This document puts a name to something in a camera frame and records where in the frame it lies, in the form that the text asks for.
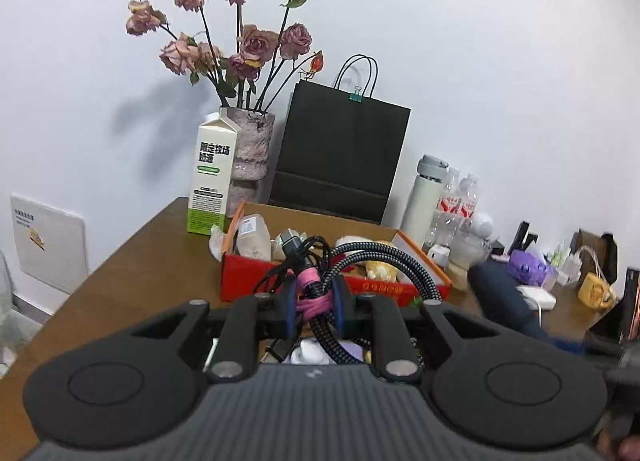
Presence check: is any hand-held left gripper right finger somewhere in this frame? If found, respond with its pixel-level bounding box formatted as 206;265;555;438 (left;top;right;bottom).
334;286;496;384

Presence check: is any white thermos bottle grey lid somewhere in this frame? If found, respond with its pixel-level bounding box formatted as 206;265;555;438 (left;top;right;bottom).
400;154;449;244

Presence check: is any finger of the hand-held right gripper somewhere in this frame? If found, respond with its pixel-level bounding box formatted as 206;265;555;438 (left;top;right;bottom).
467;261;555;343

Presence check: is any yellow mug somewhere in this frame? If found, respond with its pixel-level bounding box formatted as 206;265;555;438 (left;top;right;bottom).
577;272;617;307

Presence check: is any purple tissue pack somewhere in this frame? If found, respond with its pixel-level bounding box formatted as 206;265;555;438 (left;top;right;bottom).
507;248;560;287

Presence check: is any black paper bag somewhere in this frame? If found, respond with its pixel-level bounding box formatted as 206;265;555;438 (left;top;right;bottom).
268;55;412;225

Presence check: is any braided cable bundle pink tie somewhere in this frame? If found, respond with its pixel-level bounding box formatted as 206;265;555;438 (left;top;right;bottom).
252;228;443;367

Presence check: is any small clear bottle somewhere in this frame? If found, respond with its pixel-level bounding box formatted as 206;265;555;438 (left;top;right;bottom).
547;238;576;273

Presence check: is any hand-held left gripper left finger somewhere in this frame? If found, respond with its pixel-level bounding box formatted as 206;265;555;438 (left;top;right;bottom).
131;287;301;383

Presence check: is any bunch of dried pink roses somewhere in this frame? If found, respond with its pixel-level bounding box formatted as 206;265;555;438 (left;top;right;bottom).
125;0;331;114

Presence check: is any copper metal frame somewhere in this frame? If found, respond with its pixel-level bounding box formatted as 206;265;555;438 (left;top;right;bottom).
622;266;640;342

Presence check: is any white green milk carton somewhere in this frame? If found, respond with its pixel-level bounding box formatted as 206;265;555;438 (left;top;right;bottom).
187;108;242;237

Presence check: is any red cardboard box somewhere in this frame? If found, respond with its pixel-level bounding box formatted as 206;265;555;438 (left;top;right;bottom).
220;201;453;304

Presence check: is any white wall panel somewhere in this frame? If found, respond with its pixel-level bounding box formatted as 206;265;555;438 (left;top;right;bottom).
10;194;90;295

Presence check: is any textured glass vase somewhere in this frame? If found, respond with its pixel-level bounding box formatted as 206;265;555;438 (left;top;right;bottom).
220;108;276;218

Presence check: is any black desk stand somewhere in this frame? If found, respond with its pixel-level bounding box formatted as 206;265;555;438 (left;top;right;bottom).
511;221;539;255

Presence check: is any clear water bottle red label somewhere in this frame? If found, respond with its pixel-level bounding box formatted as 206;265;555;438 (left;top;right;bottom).
425;167;463;248
457;174;481;233

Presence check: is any clear plastic packet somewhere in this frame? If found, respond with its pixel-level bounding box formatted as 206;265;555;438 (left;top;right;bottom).
235;214;274;262

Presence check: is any white power adapter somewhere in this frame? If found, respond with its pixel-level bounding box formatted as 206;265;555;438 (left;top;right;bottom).
515;283;557;311

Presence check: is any wooden desk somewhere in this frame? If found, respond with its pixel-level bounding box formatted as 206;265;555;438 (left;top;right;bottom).
0;196;640;461

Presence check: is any pale yellow plush toy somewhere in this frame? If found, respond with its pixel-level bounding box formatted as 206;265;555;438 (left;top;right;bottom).
365;261;402;283

